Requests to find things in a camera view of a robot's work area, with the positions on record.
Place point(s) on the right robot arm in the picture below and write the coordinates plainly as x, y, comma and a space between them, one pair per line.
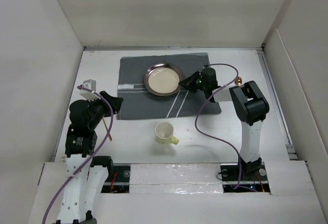
251, 108

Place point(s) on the copper spoon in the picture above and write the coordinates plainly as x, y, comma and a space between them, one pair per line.
238, 81

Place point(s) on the yellow green mug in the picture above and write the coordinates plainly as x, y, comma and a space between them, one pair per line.
164, 132

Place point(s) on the grey striped placemat cloth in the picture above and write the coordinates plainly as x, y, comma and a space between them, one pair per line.
139, 103

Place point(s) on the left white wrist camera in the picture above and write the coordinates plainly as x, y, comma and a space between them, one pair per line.
88, 87

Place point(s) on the brown rimmed white plate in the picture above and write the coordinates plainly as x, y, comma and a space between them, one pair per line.
163, 79

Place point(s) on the copper fork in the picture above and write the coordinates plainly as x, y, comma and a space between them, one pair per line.
107, 129

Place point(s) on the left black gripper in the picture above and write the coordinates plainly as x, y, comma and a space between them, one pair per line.
115, 102

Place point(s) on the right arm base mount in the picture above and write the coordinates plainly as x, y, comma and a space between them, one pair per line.
232, 182

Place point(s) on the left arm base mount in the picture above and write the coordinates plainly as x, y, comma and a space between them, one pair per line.
118, 181

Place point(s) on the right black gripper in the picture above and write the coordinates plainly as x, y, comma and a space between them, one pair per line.
188, 82

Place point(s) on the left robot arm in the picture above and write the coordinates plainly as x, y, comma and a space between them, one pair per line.
86, 172

